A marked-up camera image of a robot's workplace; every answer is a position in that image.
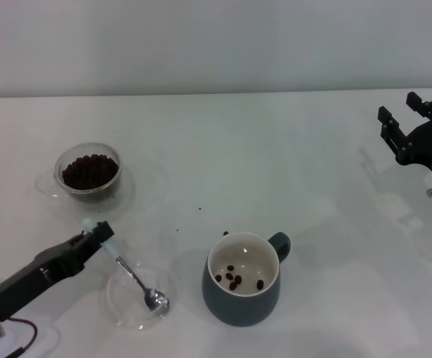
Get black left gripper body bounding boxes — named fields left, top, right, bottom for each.
left=0, top=240, right=90, bottom=324

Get blue handled metal spoon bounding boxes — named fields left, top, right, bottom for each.
left=82, top=219, right=171, bottom=315

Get scooped coffee beans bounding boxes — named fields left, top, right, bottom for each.
left=214, top=264, right=266, bottom=292

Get dark grey ceramic mug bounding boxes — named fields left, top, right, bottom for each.
left=201, top=231, right=292, bottom=328

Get clear glass cup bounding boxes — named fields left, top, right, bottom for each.
left=36, top=141, right=123, bottom=204

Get coffee beans pile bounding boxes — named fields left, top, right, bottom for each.
left=61, top=153, right=120, bottom=189

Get small clear glass dish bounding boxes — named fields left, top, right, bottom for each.
left=105, top=260, right=178, bottom=331

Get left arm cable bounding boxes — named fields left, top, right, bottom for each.
left=0, top=315, right=40, bottom=358

